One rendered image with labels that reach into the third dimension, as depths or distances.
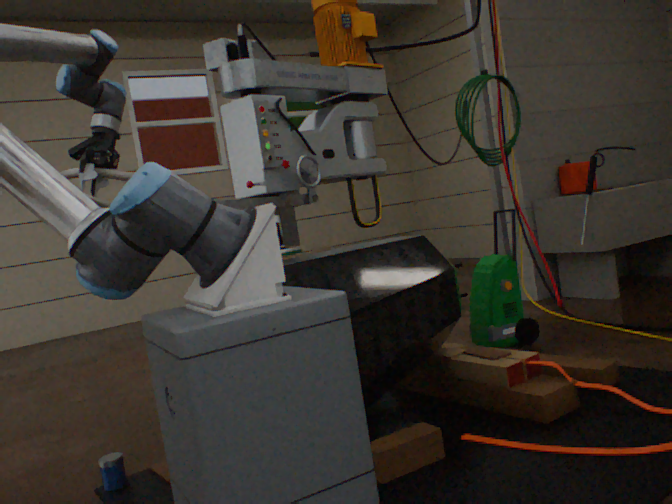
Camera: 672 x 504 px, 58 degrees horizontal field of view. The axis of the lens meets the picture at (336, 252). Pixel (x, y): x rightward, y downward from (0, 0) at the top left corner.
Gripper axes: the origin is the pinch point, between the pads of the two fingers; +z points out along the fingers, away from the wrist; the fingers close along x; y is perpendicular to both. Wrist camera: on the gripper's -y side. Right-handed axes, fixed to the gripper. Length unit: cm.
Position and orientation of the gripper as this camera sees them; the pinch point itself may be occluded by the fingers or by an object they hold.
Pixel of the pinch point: (86, 189)
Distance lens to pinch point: 212.4
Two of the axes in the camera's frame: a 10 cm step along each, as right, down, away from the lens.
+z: -1.1, 9.7, -2.1
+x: 2.2, 2.3, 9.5
